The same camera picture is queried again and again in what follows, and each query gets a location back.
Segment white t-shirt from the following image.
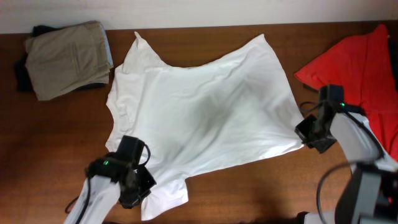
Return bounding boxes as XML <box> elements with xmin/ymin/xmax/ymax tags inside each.
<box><xmin>106</xmin><ymin>35</ymin><xmax>303</xmax><ymax>221</ymax></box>

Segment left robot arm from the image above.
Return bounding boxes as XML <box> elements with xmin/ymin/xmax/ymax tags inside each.
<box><xmin>65</xmin><ymin>136</ymin><xmax>156</xmax><ymax>224</ymax></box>

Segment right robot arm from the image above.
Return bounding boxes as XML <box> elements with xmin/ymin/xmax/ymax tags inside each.
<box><xmin>295</xmin><ymin>85</ymin><xmax>397</xmax><ymax>224</ymax></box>

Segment red t-shirt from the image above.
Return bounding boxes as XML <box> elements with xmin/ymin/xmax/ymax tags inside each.
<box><xmin>295</xmin><ymin>24</ymin><xmax>397</xmax><ymax>159</ymax></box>

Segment dark garment under red shirt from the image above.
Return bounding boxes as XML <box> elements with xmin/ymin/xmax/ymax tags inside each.
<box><xmin>295</xmin><ymin>34</ymin><xmax>397</xmax><ymax>93</ymax></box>

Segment folded light blue garment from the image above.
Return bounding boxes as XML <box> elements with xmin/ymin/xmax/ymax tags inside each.
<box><xmin>100</xmin><ymin>24</ymin><xmax>114</xmax><ymax>67</ymax></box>

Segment folded khaki trousers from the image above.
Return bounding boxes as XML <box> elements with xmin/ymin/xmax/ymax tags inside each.
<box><xmin>24</xmin><ymin>21</ymin><xmax>113</xmax><ymax>101</ymax></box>

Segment folded black garment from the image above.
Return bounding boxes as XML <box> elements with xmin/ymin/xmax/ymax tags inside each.
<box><xmin>14</xmin><ymin>25</ymin><xmax>105</xmax><ymax>92</ymax></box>

